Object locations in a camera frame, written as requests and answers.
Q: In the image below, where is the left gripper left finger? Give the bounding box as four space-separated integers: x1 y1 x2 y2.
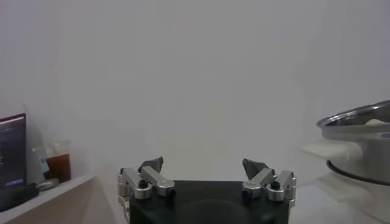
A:
117 156 177 201

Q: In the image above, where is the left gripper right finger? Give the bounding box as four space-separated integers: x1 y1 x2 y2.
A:
242 158 297 203

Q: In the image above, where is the clear cup of iced coffee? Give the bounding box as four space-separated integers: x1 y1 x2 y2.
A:
45 140 73 183

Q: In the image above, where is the round grey disc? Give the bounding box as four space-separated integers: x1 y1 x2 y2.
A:
36 178 60 192

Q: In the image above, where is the stainless steel pot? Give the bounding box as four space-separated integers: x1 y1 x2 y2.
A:
316 99 390 186

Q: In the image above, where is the clear packet with blue label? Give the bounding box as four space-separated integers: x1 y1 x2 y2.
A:
32 145 51 180

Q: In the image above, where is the black pouch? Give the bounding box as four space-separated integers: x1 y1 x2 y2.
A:
0 182 40 212

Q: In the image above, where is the computer monitor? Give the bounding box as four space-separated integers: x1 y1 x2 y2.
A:
0 113 27 188

